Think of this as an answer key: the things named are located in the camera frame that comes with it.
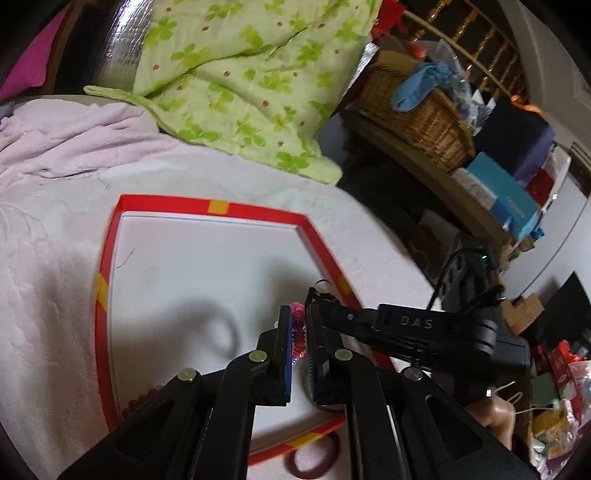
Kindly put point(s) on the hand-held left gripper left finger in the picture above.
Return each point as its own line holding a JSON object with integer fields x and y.
{"x": 288, "y": 360}

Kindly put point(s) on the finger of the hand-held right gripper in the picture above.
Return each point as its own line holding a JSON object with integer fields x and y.
{"x": 346, "y": 318}

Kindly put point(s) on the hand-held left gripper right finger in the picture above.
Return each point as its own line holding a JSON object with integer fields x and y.
{"x": 316, "y": 364}

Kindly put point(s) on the red shallow tray box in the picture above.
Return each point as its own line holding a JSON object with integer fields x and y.
{"x": 194, "y": 286}

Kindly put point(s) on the person's right hand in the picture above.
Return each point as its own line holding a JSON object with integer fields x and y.
{"x": 497, "y": 417}

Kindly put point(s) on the small cardboard box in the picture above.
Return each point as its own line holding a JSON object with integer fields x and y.
{"x": 524, "y": 314}

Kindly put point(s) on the red packaging pile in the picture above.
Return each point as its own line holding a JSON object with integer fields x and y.
{"x": 565, "y": 392}

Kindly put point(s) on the light blue box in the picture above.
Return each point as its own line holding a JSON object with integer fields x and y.
{"x": 505, "y": 198}

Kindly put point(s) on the wooden shelf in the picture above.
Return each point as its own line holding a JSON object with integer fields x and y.
{"x": 443, "y": 184}

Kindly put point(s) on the dark navy box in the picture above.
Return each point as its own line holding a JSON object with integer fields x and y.
{"x": 517, "y": 134}

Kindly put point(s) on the wicker basket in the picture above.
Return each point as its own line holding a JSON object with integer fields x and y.
{"x": 415, "y": 124}

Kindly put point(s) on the blue cloth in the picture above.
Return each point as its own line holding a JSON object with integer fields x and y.
{"x": 418, "y": 85}

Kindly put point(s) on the pink embossed blanket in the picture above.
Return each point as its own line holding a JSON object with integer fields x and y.
{"x": 51, "y": 286}

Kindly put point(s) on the green floral quilt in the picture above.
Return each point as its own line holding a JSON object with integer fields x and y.
{"x": 240, "y": 78}

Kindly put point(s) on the clear plastic bag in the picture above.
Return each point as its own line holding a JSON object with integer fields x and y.
{"x": 461, "y": 69}

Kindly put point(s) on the golden baluster railing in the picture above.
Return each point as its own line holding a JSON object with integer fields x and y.
{"x": 480, "y": 41}

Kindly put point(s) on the lilac crumpled sheet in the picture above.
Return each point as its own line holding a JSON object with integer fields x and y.
{"x": 69, "y": 134}

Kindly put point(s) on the silver foil board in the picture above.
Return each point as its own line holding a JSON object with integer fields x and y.
{"x": 122, "y": 41}

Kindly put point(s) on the magenta pillow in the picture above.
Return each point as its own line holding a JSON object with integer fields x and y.
{"x": 27, "y": 64}

